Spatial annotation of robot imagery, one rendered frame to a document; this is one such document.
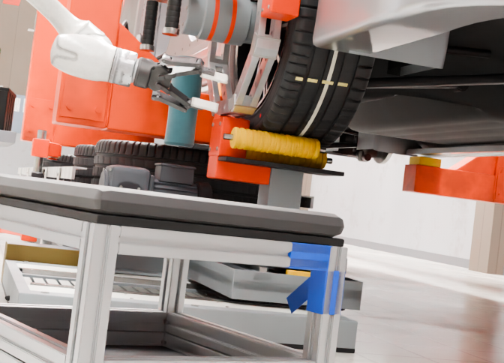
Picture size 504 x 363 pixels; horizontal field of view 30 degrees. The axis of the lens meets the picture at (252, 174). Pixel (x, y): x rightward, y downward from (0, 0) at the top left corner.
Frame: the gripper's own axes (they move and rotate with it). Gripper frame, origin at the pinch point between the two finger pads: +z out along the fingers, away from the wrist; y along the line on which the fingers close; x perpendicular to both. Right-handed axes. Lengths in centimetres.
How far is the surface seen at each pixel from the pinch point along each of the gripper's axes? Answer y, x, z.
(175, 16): 8.3, 15.4, -13.7
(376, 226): -542, 531, 273
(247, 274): -31.7, -29.1, 20.1
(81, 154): -134, 104, -34
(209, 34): -2.6, 27.6, -3.1
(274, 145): -15.3, 3.7, 20.6
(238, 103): -9.1, 9.2, 8.3
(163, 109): -49, 46, -9
